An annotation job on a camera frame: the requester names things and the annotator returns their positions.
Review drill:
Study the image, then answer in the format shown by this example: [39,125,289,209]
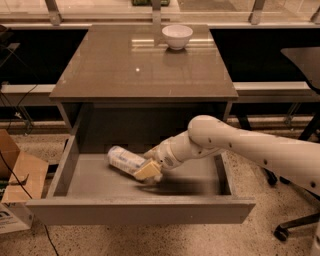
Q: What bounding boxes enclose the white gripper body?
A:
[154,139,184,170]

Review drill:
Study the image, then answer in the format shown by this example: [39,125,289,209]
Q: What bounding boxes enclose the white printed box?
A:
[0,203,34,234]

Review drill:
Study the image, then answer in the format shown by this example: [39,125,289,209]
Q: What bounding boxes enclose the open grey top drawer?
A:
[25,105,257,226]

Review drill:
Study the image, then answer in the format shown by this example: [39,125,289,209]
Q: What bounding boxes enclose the blue label plastic bottle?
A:
[107,146,162,180]

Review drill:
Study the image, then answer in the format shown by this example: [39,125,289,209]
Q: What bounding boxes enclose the black office chair base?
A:
[273,212,320,242]

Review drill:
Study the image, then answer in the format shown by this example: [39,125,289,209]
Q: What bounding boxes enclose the grey cabinet with glossy top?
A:
[50,25,238,153]

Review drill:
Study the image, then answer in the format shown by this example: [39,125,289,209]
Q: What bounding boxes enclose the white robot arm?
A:
[134,115,320,196]

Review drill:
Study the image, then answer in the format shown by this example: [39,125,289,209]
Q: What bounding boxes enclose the black floor cable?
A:
[0,148,61,256]

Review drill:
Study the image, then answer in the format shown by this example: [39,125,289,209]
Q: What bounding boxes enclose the white ceramic bowl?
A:
[162,24,193,50]

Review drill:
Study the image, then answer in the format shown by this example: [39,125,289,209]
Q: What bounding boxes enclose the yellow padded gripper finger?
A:
[134,159,161,180]
[144,146,159,160]

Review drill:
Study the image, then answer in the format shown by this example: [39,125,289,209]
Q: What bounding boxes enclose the brown cardboard box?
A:
[0,129,49,203]

